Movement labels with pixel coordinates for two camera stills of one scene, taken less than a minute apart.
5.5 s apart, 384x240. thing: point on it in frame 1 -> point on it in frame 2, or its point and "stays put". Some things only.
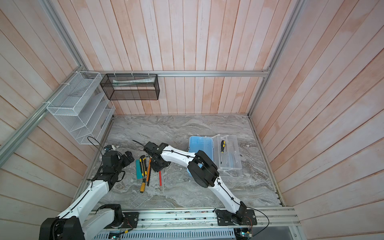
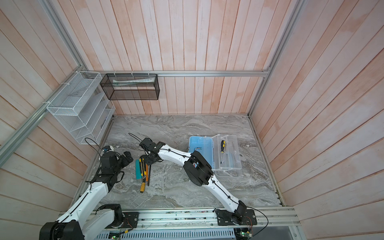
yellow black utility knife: (143, 166) stays put
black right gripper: (156, 168) -> (148, 161)
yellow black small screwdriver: (223, 145) stays put
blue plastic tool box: (223, 149) stays put
